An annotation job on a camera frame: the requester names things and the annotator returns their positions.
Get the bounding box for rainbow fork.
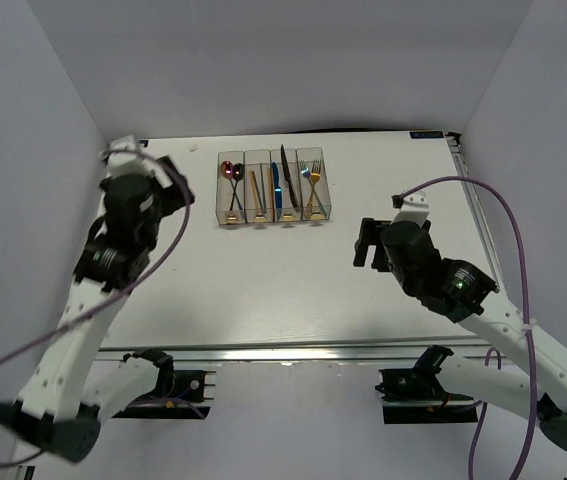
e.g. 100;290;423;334
299;160;327;218

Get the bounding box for gold fork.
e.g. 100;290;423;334
306;160;323;218

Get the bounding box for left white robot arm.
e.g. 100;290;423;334
0;150;195;463

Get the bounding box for black spoon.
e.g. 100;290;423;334
231;163;245;210

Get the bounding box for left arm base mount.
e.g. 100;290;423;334
113;348;217;420

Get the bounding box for rainbow spoon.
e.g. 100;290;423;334
221;161;235;210

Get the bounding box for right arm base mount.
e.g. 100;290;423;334
375;345;478;425

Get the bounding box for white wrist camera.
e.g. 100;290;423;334
100;135;173;187
392;191;429;227

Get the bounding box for blue chopstick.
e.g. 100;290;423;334
259;163;267;211
256;180;265;212

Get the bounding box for right blue corner sticker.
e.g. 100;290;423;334
409;130;445;139

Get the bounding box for orange chopstick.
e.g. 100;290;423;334
268;165;275;222
250;171;262;212

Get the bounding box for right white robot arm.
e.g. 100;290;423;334
353;218;567;452

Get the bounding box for black knife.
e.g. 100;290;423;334
280;145;299;210

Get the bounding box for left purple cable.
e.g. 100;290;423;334
0;147;195;469

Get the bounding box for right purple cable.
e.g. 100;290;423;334
400;175;539;480

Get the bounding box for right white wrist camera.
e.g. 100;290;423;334
392;191;429;227

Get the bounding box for purple cable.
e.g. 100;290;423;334
0;147;195;469
400;175;539;480

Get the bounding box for blue knife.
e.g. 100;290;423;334
271;162;282;212

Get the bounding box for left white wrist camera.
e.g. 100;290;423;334
100;135;173;187

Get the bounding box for clear container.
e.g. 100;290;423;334
296;147;332;222
244;149;273;224
270;147;303;222
216;151;247;226

